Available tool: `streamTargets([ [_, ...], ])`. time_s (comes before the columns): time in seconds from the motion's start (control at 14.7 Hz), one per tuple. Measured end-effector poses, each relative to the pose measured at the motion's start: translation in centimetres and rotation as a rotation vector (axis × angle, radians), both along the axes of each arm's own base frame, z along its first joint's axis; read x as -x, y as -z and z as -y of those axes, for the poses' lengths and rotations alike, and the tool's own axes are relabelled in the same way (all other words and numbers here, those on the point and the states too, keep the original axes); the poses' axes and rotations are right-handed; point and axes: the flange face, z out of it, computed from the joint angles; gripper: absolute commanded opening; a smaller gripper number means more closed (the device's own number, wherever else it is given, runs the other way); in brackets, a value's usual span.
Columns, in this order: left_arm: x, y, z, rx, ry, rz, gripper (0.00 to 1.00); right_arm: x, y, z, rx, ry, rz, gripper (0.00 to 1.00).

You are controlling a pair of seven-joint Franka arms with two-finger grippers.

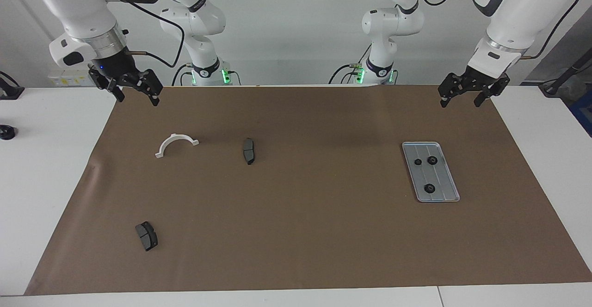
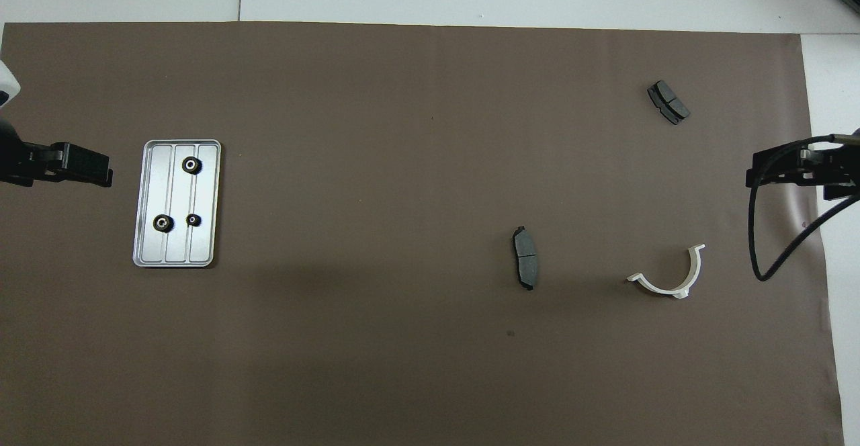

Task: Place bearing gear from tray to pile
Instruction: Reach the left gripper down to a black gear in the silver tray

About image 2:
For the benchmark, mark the small black bearing gear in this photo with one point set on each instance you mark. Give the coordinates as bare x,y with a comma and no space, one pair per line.
194,220

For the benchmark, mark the brown paper table mat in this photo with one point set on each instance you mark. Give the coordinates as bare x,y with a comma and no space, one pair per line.
403,130

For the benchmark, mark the short grey brake pad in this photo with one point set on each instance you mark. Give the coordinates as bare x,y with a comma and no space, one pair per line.
668,101

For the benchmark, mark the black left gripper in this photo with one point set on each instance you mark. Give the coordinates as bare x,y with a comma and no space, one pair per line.
10,157

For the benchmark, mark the silver metal tray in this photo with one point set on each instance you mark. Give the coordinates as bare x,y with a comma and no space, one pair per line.
205,191

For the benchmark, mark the long grey brake pad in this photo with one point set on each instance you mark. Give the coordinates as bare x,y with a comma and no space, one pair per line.
525,258

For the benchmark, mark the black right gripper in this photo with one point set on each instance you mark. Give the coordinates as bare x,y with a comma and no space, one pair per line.
845,167

